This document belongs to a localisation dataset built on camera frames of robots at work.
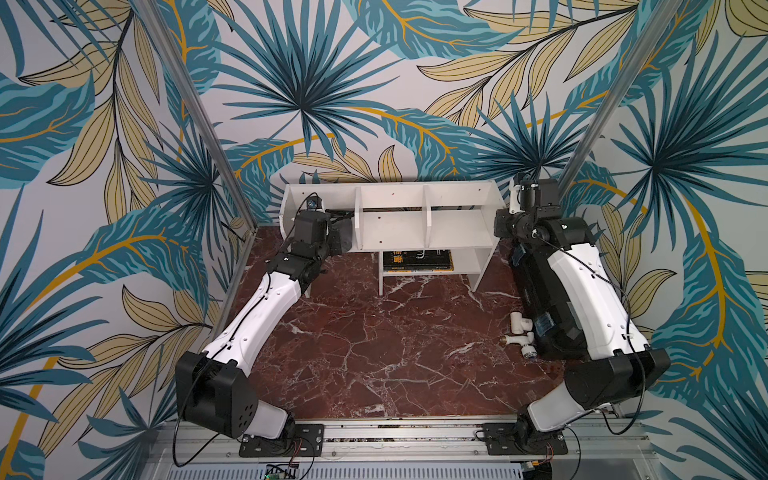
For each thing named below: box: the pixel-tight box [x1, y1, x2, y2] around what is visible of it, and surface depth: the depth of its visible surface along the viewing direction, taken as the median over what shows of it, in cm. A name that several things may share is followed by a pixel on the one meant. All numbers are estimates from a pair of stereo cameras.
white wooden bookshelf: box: [280, 180, 506, 295], surface depth 87 cm
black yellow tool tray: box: [383, 249, 454, 273], surface depth 93 cm
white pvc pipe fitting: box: [500, 311, 538, 359], surface depth 92 cm
